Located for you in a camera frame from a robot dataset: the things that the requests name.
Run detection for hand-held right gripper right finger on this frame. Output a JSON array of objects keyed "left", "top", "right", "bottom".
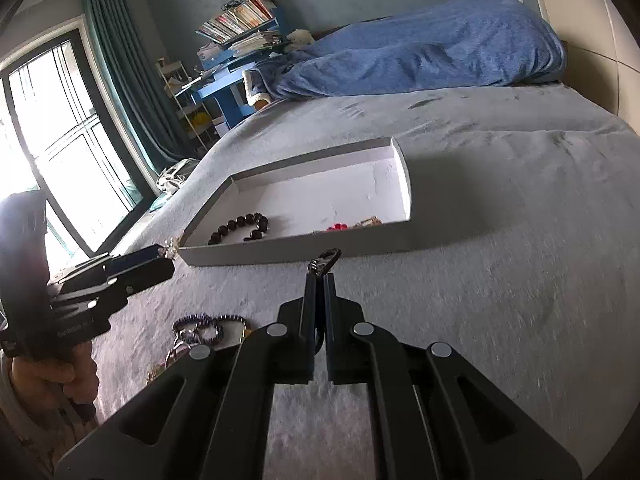
[{"left": 324, "top": 273, "right": 584, "bottom": 480}]

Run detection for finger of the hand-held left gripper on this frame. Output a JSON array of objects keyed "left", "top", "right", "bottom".
[
  {"left": 75, "top": 245, "right": 169, "bottom": 281},
  {"left": 47, "top": 259, "right": 176, "bottom": 314}
]

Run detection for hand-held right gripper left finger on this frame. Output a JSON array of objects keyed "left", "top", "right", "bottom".
[{"left": 54, "top": 271, "right": 322, "bottom": 480}]

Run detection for metal carabiner key rings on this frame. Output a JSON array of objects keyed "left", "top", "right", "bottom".
[{"left": 306, "top": 248, "right": 343, "bottom": 279}]

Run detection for white shallow box tray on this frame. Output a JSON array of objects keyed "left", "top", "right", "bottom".
[{"left": 177, "top": 136, "right": 413, "bottom": 267}]

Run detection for person's left hand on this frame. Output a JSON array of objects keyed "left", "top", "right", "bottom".
[{"left": 9, "top": 344, "right": 101, "bottom": 406}]

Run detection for silver bangle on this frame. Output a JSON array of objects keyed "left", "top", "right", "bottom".
[{"left": 166, "top": 329, "right": 201, "bottom": 362}]

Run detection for white bag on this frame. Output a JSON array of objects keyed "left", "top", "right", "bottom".
[{"left": 156, "top": 158, "right": 201, "bottom": 194}]

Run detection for black framed window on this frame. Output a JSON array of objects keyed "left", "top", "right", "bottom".
[{"left": 0, "top": 27, "right": 157, "bottom": 261}]

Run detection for teal curtain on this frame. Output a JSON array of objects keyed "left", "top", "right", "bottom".
[{"left": 81, "top": 0, "right": 207, "bottom": 174}]

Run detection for blue desk with shelf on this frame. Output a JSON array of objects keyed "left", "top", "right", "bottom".
[{"left": 175, "top": 17, "right": 297, "bottom": 132}]

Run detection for white trolley rack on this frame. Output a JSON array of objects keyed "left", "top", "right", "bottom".
[{"left": 155, "top": 57, "right": 221, "bottom": 154}]

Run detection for stack of papers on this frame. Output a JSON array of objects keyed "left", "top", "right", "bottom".
[{"left": 197, "top": 31, "right": 284, "bottom": 59}]

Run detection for row of books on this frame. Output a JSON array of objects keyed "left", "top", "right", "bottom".
[{"left": 196, "top": 0, "right": 279, "bottom": 45}]

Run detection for white plush toy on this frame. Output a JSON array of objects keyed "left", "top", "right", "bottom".
[{"left": 286, "top": 29, "right": 316, "bottom": 54}]

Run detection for blue fleece blanket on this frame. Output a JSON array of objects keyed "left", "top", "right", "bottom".
[{"left": 242, "top": 0, "right": 568, "bottom": 106}]

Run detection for cream padded headboard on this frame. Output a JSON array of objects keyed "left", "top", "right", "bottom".
[{"left": 537, "top": 0, "right": 640, "bottom": 137}]

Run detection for large dark bead bracelet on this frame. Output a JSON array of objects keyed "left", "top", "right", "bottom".
[{"left": 207, "top": 213, "right": 271, "bottom": 246}]

